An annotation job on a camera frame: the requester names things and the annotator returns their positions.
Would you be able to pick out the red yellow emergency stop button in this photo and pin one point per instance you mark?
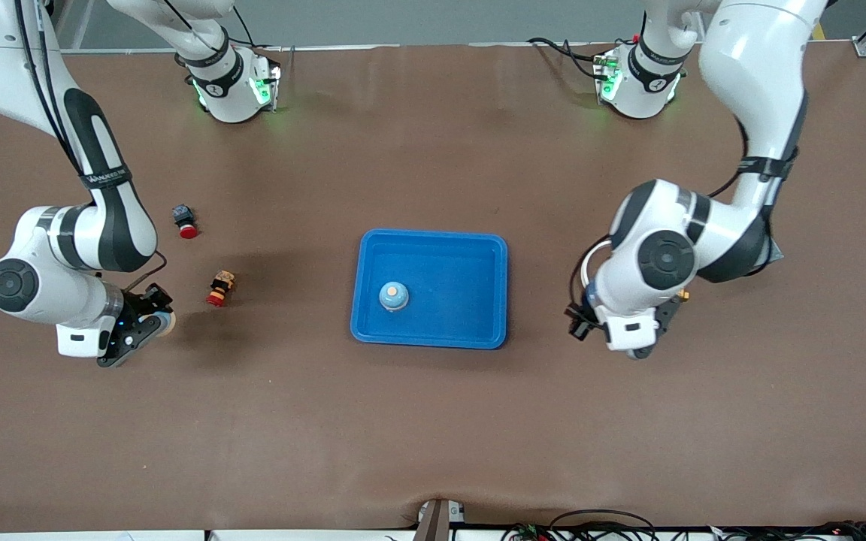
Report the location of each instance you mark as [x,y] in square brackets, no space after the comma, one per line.
[219,291]

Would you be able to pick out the red mushroom push button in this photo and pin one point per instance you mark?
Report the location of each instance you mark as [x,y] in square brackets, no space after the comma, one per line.
[186,225]

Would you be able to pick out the silver metal module box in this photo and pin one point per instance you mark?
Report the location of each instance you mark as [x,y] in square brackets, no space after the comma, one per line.
[776,254]

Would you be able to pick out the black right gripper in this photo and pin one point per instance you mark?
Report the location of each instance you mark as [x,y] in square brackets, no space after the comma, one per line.
[137,304]

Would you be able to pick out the blue call bell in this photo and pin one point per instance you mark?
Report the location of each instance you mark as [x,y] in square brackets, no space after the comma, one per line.
[168,323]
[394,297]

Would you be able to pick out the brown table mat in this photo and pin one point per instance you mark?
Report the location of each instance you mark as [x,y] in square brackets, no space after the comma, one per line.
[433,421]

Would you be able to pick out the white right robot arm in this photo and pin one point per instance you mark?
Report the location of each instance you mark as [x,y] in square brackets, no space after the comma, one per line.
[42,285]

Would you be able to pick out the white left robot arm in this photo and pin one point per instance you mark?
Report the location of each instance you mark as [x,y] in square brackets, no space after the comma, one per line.
[666,259]

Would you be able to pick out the blue plastic tray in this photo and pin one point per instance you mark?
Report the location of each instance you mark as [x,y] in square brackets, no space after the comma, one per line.
[455,285]

